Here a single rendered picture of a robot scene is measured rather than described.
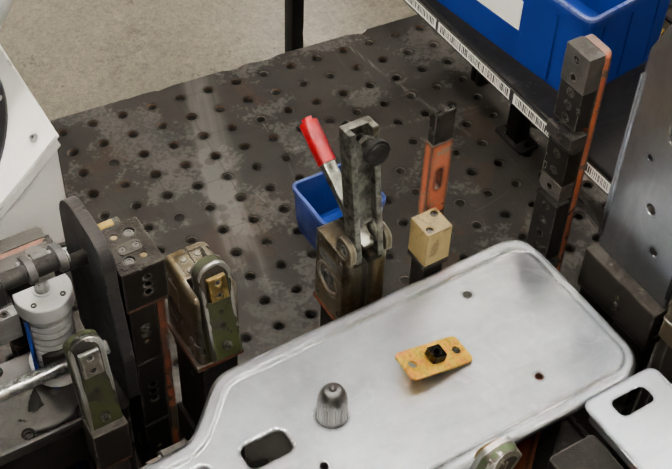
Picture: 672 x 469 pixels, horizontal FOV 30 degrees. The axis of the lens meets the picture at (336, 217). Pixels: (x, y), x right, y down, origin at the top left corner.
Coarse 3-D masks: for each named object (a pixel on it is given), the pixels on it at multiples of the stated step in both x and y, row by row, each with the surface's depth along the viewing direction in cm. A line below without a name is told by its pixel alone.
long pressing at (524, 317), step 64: (512, 256) 144; (384, 320) 137; (448, 320) 138; (512, 320) 138; (576, 320) 138; (256, 384) 131; (320, 384) 131; (384, 384) 131; (448, 384) 132; (512, 384) 132; (576, 384) 132; (192, 448) 125; (320, 448) 126; (384, 448) 126; (448, 448) 126
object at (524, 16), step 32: (448, 0) 170; (480, 0) 164; (512, 0) 159; (544, 0) 154; (576, 0) 172; (608, 0) 168; (640, 0) 153; (480, 32) 167; (512, 32) 162; (544, 32) 157; (576, 32) 152; (608, 32) 153; (640, 32) 158; (544, 64) 159; (640, 64) 164
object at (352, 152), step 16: (352, 128) 127; (368, 128) 128; (352, 144) 126; (368, 144) 125; (384, 144) 125; (352, 160) 128; (368, 160) 125; (384, 160) 126; (352, 176) 129; (368, 176) 132; (352, 192) 130; (368, 192) 133; (352, 208) 132; (368, 208) 134; (352, 224) 133; (368, 224) 137; (352, 240) 135
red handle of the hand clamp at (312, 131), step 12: (312, 120) 137; (312, 132) 137; (312, 144) 137; (324, 144) 137; (324, 156) 137; (324, 168) 137; (336, 168) 137; (336, 180) 137; (336, 192) 137; (360, 228) 136; (372, 240) 136
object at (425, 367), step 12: (420, 348) 133; (432, 348) 132; (444, 348) 134; (396, 360) 131; (408, 360) 131; (420, 360) 131; (432, 360) 131; (444, 360) 132; (456, 360) 133; (468, 360) 133; (408, 372) 130; (420, 372) 130; (432, 372) 131
